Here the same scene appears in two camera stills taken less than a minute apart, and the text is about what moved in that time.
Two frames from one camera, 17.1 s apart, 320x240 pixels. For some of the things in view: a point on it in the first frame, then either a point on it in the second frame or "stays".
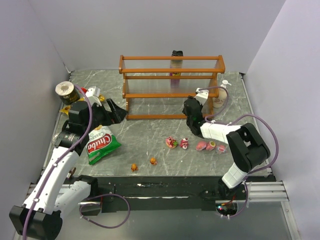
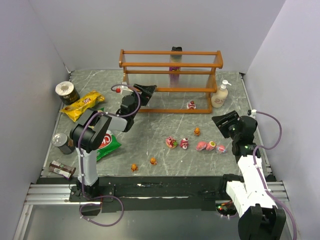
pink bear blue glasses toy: (221, 149) stays
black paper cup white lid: (67, 92) stays
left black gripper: (110, 113) → (144, 92)
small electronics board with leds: (226, 208) stays
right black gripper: (189, 107) → (227, 123)
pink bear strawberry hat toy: (184, 143) stays
